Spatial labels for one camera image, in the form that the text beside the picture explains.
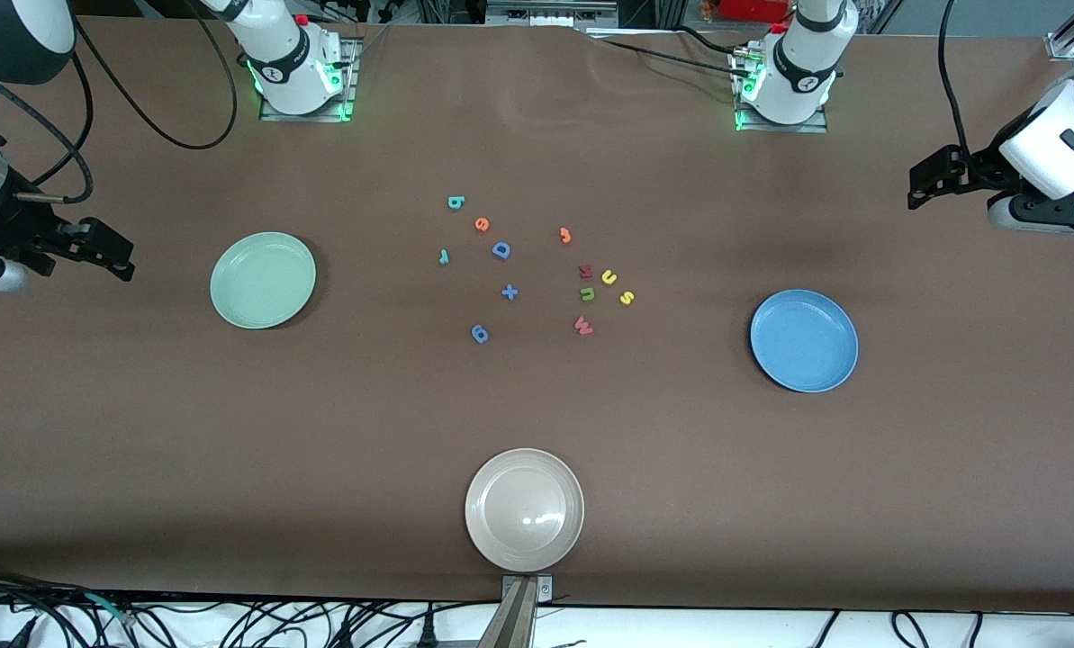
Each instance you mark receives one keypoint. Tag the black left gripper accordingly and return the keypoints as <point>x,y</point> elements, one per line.
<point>979,170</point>

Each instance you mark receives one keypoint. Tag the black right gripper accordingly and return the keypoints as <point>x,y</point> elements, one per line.
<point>7,227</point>

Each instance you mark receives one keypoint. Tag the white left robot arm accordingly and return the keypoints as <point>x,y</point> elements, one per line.
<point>802,63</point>

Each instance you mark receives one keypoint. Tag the pale green plate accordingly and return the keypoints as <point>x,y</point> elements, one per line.
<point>262,281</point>

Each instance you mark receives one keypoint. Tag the blue plate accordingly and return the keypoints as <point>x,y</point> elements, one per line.
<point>804,340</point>

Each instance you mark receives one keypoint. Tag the red box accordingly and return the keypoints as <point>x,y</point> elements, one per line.
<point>753,9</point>

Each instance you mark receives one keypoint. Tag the brown table mat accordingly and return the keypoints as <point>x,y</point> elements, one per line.
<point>681,450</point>

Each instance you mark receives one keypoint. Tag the pink foam letter W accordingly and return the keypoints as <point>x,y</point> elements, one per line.
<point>583,326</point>

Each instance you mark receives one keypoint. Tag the blue foam letter g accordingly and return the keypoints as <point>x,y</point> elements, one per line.
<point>480,334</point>

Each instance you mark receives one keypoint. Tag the blue foam letter D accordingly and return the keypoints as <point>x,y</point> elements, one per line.
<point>500,250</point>

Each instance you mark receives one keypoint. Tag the beige plate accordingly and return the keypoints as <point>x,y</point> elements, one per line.
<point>524,509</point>

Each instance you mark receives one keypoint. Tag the black plug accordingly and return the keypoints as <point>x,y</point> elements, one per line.
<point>428,634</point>

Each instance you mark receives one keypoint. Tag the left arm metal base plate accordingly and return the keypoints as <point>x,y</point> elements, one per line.
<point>784,128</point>

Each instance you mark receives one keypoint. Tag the aluminium frame corner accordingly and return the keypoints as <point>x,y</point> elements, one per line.
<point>1066,45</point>

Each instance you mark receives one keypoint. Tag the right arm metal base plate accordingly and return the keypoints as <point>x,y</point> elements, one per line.
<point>307,117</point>

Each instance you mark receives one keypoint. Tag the aluminium frame bar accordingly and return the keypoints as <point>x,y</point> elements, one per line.
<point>546,13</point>

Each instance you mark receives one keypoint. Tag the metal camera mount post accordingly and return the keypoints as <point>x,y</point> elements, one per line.
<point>511,621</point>

